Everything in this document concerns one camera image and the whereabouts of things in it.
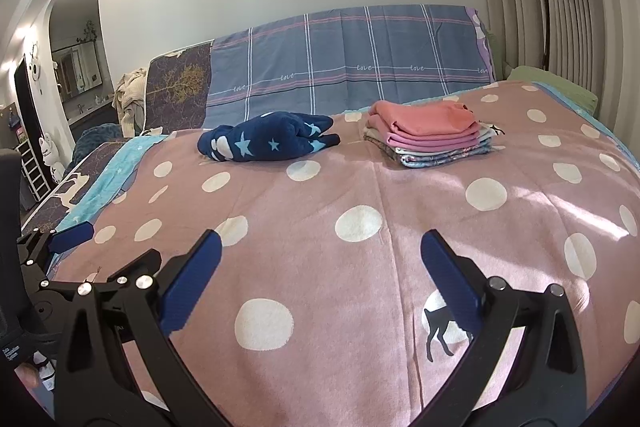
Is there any navy star fleece pajama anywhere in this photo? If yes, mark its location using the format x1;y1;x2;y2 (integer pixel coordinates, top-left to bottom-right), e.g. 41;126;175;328
196;112;341;162

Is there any beige crumpled clothes pile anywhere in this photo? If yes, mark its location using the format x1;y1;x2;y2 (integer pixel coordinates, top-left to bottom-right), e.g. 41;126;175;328
112;68;148;139

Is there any left hand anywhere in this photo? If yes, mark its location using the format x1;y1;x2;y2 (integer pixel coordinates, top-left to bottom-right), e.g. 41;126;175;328
14;351;55;400

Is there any white cat figurine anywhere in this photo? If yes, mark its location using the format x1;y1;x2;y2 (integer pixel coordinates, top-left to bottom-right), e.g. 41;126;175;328
39;132;65;183

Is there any pink polka dot bedspread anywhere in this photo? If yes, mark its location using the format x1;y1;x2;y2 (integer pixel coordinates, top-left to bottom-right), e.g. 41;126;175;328
52;81;639;426

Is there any pink folded garment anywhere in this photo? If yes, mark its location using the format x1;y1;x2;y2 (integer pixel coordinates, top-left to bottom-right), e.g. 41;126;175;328
363;127;494;155

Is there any coral folded garment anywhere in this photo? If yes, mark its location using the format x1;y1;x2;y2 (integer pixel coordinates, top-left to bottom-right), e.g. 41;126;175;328
369;101;477;136

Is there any green pillow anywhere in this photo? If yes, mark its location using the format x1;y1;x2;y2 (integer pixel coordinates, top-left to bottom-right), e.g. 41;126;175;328
506;66;599;116

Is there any blue plaid headboard cover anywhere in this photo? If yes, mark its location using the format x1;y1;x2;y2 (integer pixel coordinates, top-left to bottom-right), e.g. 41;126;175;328
145;4;496;133

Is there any beige curtain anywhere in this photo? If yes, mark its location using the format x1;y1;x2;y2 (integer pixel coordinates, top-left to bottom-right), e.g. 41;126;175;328
487;0;639;150

